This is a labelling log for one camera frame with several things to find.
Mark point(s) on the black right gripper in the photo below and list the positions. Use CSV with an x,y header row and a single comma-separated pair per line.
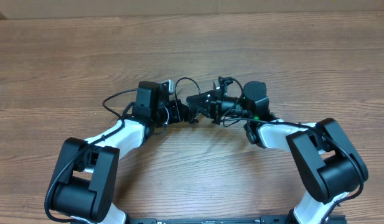
x,y
206,96

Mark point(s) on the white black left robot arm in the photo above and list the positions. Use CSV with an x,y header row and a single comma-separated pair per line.
x,y
83,182

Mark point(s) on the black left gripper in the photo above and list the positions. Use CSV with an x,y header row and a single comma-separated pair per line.
x,y
177,115

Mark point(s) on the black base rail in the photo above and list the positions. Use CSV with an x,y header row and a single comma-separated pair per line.
x,y
264,219

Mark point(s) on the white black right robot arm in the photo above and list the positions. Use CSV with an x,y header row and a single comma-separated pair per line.
x,y
328,164

